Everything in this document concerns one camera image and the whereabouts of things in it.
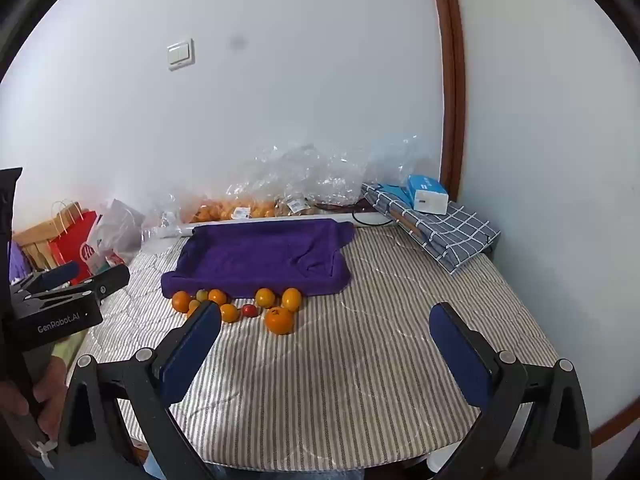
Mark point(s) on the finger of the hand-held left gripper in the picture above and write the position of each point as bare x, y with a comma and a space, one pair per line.
107, 281
57, 274

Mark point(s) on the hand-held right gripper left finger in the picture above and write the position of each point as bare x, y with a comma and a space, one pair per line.
192, 350

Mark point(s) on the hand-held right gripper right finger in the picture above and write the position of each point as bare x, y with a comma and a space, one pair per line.
460, 360

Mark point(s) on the small red tomato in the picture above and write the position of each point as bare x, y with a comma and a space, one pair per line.
250, 311

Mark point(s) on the purple towel covered tray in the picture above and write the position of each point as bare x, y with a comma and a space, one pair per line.
250, 255

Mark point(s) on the small oval orange mandarin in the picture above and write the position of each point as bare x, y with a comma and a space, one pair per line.
291, 299

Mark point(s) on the person's left hand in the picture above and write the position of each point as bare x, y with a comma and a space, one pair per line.
50, 380

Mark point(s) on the red paper bag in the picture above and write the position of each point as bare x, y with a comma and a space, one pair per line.
75, 247

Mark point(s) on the brown paper bag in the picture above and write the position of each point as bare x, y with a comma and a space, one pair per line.
37, 242

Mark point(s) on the purple cloth item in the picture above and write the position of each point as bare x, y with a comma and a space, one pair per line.
16, 260

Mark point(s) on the white plastic bag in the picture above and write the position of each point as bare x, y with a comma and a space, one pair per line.
120, 230

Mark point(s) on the crumpled clear plastic bag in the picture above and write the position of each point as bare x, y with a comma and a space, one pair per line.
400, 160
295, 170
167, 212

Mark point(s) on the striped bed quilt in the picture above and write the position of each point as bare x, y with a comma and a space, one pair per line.
325, 385

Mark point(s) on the clear bag of oranges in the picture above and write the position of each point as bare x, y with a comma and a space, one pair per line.
225, 209

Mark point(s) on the blue white tissue box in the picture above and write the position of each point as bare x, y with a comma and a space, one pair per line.
427, 192

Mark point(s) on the clear bag of brown fruit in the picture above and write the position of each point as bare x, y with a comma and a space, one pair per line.
297, 204

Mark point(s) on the white light switch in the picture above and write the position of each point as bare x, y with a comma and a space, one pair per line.
181, 55

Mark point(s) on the brown wooden door frame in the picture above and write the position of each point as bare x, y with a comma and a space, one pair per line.
450, 85

